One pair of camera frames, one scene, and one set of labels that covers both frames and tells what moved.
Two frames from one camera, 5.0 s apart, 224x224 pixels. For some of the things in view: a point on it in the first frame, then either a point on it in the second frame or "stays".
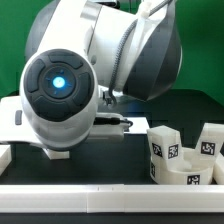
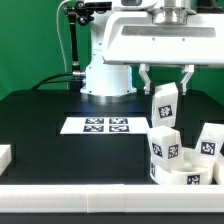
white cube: [209, 144] stays
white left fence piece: [5, 157] stays
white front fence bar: [110, 198] stays
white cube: [55, 155] -> [164, 105]
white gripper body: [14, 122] -> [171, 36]
